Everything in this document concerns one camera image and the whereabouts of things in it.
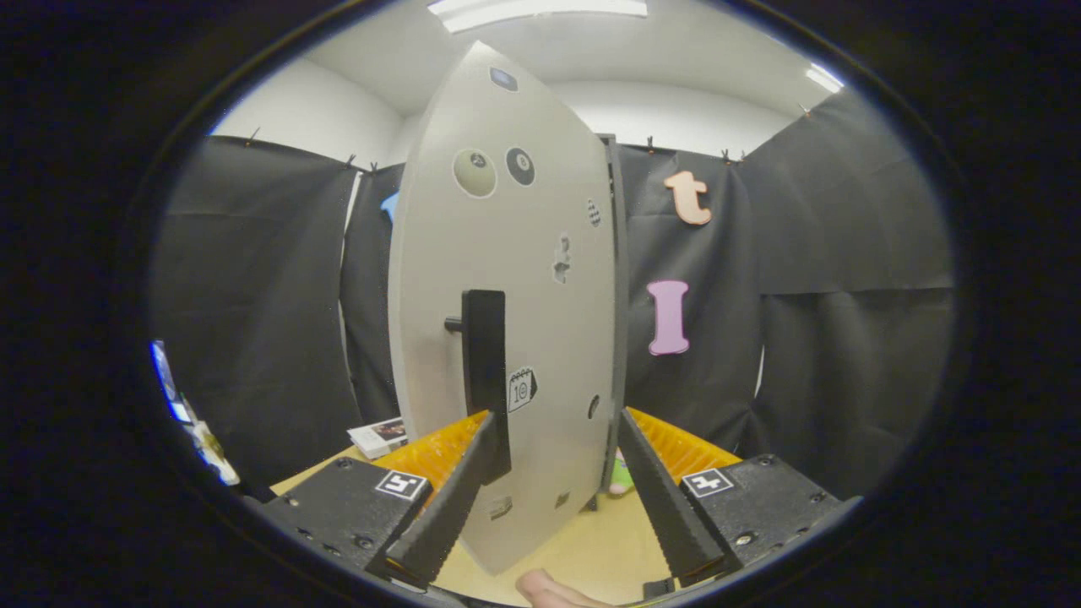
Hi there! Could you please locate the long ceiling light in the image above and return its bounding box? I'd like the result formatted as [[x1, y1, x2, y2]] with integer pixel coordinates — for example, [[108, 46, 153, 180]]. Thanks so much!
[[426, 0, 649, 35]]

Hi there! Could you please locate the blue printed board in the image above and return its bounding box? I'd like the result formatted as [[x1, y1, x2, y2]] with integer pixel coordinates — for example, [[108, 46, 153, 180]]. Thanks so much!
[[150, 339, 193, 423]]

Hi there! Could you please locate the white tray with small items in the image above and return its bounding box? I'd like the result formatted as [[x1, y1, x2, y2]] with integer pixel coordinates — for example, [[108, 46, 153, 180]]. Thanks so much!
[[186, 418, 242, 486]]

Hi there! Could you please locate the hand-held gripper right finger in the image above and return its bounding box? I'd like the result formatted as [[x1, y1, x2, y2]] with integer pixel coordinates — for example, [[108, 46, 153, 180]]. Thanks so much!
[[617, 407, 864, 588]]

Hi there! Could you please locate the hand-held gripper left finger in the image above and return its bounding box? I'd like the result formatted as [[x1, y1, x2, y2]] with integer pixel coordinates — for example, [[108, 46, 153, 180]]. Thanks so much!
[[245, 410, 501, 592]]

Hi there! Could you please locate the black backdrop cloth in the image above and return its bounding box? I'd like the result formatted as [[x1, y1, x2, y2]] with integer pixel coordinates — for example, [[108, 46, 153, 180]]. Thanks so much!
[[152, 84, 959, 508]]

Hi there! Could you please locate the small pink green toy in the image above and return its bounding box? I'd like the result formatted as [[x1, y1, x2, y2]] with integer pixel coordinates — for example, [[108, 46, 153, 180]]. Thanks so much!
[[606, 448, 636, 497]]

